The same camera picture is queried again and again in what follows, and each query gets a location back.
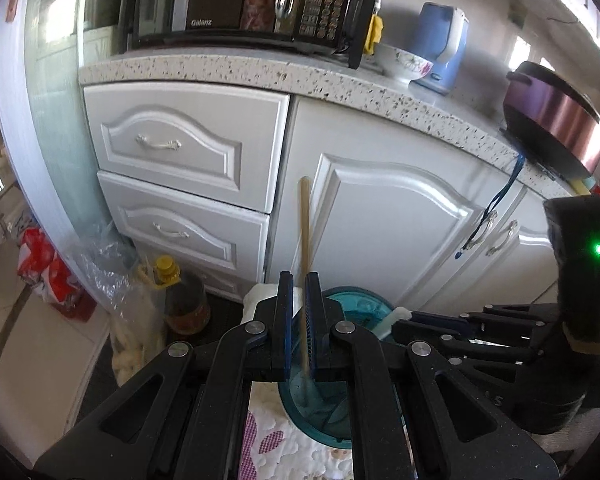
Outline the black microwave oven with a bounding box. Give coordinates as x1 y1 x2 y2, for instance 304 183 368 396
120 0 388 68

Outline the quilted patchwork mat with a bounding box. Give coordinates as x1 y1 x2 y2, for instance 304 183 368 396
239 282 416 480

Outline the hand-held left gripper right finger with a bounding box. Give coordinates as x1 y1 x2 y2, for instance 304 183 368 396
304 272 571 480

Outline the white drawer handle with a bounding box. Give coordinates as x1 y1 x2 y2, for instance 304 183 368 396
136 135 182 152
152 220 191 240

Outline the metal cabinet door handle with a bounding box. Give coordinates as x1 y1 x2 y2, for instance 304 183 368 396
485 221 520 257
460 210 498 256

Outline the clear plastic bag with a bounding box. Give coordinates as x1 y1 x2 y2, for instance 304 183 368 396
65 222 168 386

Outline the white floral bowl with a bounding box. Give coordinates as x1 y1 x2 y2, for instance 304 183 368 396
372 42 435 86

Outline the pale plastic utensil handle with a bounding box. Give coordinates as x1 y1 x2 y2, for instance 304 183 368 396
375 306 412 341

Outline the large white cabinet drawer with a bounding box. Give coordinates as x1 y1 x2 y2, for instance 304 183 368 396
82 84 291 213

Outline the frosted glass door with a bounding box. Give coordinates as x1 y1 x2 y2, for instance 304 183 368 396
0 0 146 261

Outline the blue cord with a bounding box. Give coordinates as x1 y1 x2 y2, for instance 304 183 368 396
455 152 526 261

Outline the blue electric kettle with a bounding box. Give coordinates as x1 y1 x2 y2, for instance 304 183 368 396
409 1 470 96

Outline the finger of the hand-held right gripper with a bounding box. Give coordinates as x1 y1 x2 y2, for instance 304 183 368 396
392 321 561 411
410 305 563 335

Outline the cooking oil bottle yellow cap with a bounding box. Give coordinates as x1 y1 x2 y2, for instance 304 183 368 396
152 255 212 337

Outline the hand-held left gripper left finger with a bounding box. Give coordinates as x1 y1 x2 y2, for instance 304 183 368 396
32 271 301 480

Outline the white floral utensil holder cup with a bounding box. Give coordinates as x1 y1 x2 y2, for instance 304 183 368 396
279 286 403 450

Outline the purple electric cooker pot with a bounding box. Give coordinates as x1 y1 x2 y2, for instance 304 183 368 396
500 60 600 183

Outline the red plastic bag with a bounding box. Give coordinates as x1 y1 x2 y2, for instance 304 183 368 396
17 227 98 322

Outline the wooden chopstick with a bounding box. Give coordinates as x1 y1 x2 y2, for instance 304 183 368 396
298 175 317 386

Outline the white cabinet door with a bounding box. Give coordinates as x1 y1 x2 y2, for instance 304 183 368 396
420 185 566 311
267 95 528 321

